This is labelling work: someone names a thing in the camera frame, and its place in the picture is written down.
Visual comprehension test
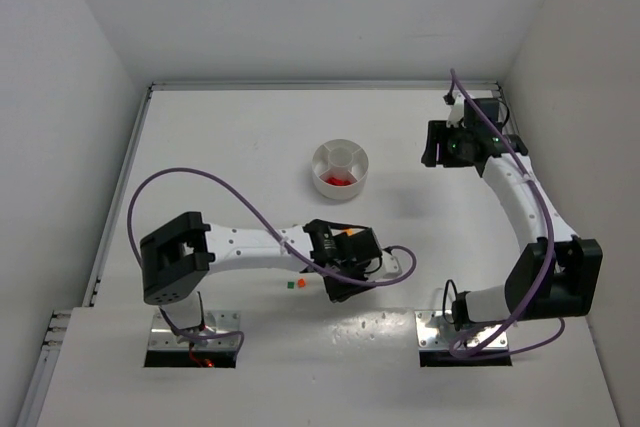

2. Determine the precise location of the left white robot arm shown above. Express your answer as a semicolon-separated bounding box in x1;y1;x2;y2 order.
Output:
140;212;399;344

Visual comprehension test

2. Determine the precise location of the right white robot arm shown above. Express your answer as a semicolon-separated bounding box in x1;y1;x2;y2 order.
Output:
422;94;603;329

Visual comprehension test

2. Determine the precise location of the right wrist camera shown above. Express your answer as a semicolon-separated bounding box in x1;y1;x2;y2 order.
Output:
444;93;466;128

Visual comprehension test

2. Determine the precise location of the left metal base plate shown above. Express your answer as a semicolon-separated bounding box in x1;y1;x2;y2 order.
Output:
147;310;241;352

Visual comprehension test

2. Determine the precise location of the red half-round lego piece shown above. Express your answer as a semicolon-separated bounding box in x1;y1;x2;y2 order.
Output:
325;177;352;187

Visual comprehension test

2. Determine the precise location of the white divided round container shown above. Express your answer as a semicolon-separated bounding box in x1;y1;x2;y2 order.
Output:
311;139;369;201

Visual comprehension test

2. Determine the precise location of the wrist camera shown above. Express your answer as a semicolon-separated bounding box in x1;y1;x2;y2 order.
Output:
368;252;402;282
444;93;466;128

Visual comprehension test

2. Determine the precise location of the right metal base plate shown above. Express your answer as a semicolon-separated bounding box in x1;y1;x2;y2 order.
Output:
414;310;498;353

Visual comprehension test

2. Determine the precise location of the metal base plate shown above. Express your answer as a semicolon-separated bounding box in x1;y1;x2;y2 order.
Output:
147;310;241;352
414;310;498;353

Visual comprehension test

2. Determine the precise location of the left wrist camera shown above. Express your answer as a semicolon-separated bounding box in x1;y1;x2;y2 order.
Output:
368;252;402;282

